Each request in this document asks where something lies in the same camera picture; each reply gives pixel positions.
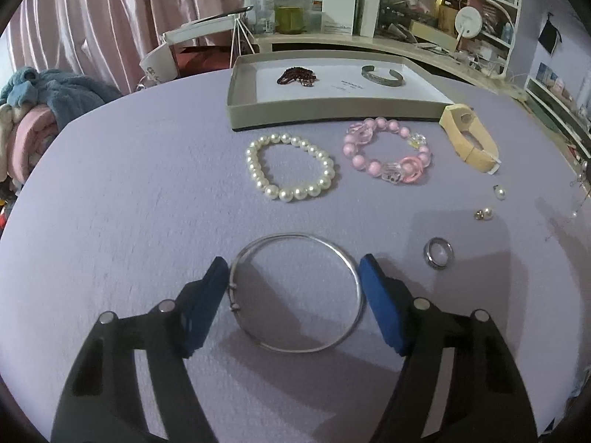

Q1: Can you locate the white cardboard box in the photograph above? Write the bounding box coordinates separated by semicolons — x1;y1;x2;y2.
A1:
321;0;356;35

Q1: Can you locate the white paper cup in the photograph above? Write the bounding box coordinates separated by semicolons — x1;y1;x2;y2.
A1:
139;43;178;84

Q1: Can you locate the pink bead bracelet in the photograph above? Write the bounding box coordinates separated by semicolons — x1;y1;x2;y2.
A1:
342;116;434;186

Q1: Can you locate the single pearl earring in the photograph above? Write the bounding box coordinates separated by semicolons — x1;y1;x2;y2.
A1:
494;185;507;201

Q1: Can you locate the silver ring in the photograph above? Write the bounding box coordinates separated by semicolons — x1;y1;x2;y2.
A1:
423;237;456;270

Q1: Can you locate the white round mirror lamp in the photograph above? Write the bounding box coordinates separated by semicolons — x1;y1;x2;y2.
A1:
454;6;483;49

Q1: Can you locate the purple table mat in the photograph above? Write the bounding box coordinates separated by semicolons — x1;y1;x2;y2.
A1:
1;71;590;442

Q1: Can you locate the beige strap watch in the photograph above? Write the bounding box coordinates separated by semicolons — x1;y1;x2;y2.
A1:
439;104;501;175

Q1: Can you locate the white lotion bottle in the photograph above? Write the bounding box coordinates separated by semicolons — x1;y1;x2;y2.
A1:
358;0;381;38

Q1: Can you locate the dark red bead bracelet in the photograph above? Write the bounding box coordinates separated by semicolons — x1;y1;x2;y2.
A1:
275;66;320;88

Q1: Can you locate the pink white bookshelf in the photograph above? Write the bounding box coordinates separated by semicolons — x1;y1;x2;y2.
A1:
431;0;591;149

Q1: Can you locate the pile of blankets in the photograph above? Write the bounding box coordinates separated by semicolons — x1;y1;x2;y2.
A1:
1;66;121;185

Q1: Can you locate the thin silver bangle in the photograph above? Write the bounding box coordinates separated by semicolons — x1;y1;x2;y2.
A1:
228;233;365;355

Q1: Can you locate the pearl drop earrings cluster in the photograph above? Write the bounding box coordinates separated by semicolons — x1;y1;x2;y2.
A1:
546;159;590;240

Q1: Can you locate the pink curtain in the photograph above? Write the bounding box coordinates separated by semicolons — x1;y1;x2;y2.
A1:
3;0;243;94

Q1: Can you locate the white pearl bracelet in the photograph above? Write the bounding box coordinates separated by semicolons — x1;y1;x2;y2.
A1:
244;132;337;203

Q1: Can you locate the green glass jar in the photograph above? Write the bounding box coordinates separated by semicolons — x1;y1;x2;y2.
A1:
274;6;305;34

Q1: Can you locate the silver cuff bracelet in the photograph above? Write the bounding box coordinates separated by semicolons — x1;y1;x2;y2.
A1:
359;64;407;88

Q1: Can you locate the grey shallow jewelry tray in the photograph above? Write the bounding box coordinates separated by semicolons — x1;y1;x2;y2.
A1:
226;50;462;131

